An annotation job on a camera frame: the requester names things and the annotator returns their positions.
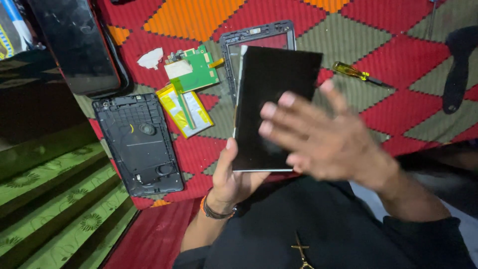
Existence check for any person's right hand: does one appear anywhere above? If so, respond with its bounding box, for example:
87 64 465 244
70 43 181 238
258 79 397 188

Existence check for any person's left hand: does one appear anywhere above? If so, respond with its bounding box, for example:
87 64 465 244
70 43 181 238
206 137 272 210

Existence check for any black display panel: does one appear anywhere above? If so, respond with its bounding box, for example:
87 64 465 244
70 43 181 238
232 46 324 173

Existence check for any orange and black wristband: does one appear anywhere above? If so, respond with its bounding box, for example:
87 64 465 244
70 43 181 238
200 188 238 220

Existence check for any person's black clothing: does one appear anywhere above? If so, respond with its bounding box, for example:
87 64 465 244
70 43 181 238
173 142 478 269

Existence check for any yellow silver battery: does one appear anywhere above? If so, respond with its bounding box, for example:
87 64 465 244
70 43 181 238
156 84 215 139

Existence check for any red cloth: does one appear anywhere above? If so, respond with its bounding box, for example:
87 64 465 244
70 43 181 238
102 197 204 269

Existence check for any black tablet back cover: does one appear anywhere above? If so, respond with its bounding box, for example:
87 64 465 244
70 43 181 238
92 93 184 198

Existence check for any gold pendant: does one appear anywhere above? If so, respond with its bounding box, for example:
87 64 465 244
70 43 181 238
291 232 315 269

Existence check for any red orange green patterned mat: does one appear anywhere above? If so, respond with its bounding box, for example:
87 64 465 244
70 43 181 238
73 0 478 210

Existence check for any green circuit board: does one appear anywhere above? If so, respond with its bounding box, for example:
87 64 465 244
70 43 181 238
164 44 225 94

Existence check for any white paper scrap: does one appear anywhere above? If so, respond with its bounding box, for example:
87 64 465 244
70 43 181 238
137 47 164 70

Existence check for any thin metal tool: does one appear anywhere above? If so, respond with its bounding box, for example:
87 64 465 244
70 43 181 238
427 0 440 41

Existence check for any green floral cloth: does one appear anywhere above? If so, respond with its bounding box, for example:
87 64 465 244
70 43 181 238
0 141 139 269

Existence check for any black tablet in red case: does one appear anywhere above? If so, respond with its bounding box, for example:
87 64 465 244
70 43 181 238
26 0 130 99

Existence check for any blue and white packet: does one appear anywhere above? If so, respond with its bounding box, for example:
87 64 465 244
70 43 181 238
0 0 35 61

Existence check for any yellow handled screwdriver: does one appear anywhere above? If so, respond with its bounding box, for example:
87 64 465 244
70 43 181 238
332 61 393 89

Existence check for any black tablet front frame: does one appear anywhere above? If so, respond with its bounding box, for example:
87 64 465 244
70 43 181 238
220 20 297 106

